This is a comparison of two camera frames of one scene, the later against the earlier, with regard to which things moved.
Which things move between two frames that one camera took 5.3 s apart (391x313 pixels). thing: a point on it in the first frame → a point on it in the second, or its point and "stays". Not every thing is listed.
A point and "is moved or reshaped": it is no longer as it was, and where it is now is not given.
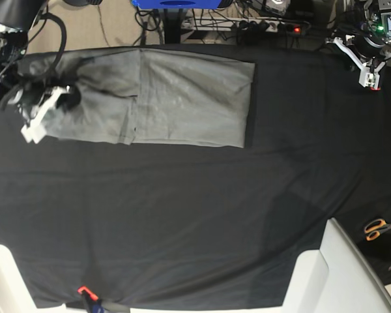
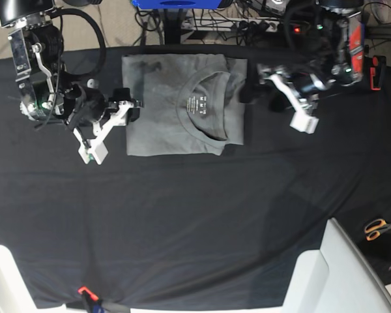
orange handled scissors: (373, 230) stays
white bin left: (6, 290) stays
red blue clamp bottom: (94, 301) stays
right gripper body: (363, 45) → (304, 82)
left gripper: (27, 96) → (81, 101)
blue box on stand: (177, 4) stays
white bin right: (336, 278) stays
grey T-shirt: (149, 97) is moved or reshaped
